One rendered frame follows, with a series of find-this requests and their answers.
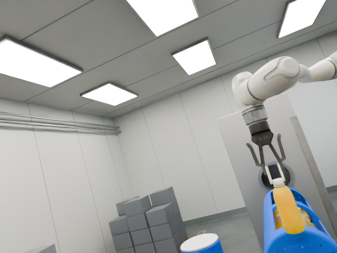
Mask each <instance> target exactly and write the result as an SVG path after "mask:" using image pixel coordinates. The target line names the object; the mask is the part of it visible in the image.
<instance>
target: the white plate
mask: <svg viewBox="0 0 337 253"><path fill-rule="evenodd" d="M217 240H218V236H217V235H216V234H213V233H206V234H201V235H197V236H195V237H192V238H190V239H188V240H186V241H185V242H184V243H183V244H182V245H181V250H182V251H186V252H192V251H198V250H202V249H205V248H207V247H209V246H211V245H213V244H214V243H215V242H216V241H217Z"/></svg>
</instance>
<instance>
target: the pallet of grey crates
mask: <svg viewBox="0 0 337 253"><path fill-rule="evenodd" d="M150 199H151V202H152V205H151V202H150ZM150 199H149V195H145V196H142V197H139V196H135V197H132V198H128V199H125V200H122V201H120V202H118V203H116V208H117V211H118V215H119V217H117V218H115V219H114V220H112V221H110V222H109V226H110V230H111V234H112V239H113V243H114V247H115V250H116V253H181V245H182V244H183V243H184V242H185V241H186V240H188V239H189V237H188V236H187V233H186V229H185V226H184V223H183V220H182V217H181V213H180V209H179V206H178V203H177V199H176V196H175V193H174V190H173V187H172V186H171V187H167V188H164V189H160V190H156V191H154V192H153V193H151V194H150Z"/></svg>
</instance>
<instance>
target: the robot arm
mask: <svg viewBox="0 0 337 253"><path fill-rule="evenodd" d="M334 79H337V51H336V52H335V53H333V54H332V55H330V56H329V57H328V58H325V59H324V60H321V61H319V62H318V63H316V64H315V65H313V66H311V67H309V68H307V67H306V66H305V65H302V64H298V62H297V61H296V60H295V59H293V58H291V57H288V56H284V57H279V58H276V59H273V60H271V61H270V62H268V63H267V64H265V65H264V66H263V67H261V68H260V69H259V70H258V71H257V72H256V73H254V75H252V74H251V73H249V72H242V73H239V74H237V75H236V76H235V77H234V78H233V80H232V90H233V95H234V98H235V102H236V104H237V106H238V108H239V109H240V111H241V113H242V116H243V119H244V121H245V124H246V125H249V127H248V128H249V131H250V134H251V141H250V142H249V143H247V144H246V145H247V147H248V148H249V149H250V151H251V154H252V156H253V159H254V161H255V164H256V166H257V167H262V169H263V172H264V175H268V178H269V181H270V184H273V183H272V179H271V176H270V172H269V169H268V166H266V165H265V161H264V154H263V146H265V145H268V146H269V147H270V148H271V150H272V152H273V154H274V155H275V157H276V159H277V160H278V163H277V166H278V169H279V171H280V174H281V177H282V179H283V181H284V182H285V178H284V175H283V172H282V171H285V168H284V166H283V163H282V162H283V161H284V160H285V159H286V156H285V153H284V150H283V146H282V143H281V134H274V133H273V132H272V131H271V130H270V127H269V124H268V122H267V121H266V120H267V119H268V116H267V113H266V110H265V107H264V104H263V102H264V101H265V100H266V99H268V98H270V97H273V96H275V95H279V94H281V93H283V92H285V91H286V90H288V89H290V88H292V87H293V86H294V85H295V84H296V83H297V81H298V82H300V83H311V82H319V81H328V80H334ZM273 137H275V139H277V142H278V145H279V148H280V152H281V155H282V158H280V157H279V155H278V153H277V152H276V150H275V148H274V147H273V145H272V143H271V142H272V139H273ZM253 143H255V144H256V145H258V147H259V153H260V160H261V163H259V161H258V159H257V156H256V154H255V151H254V149H253Z"/></svg>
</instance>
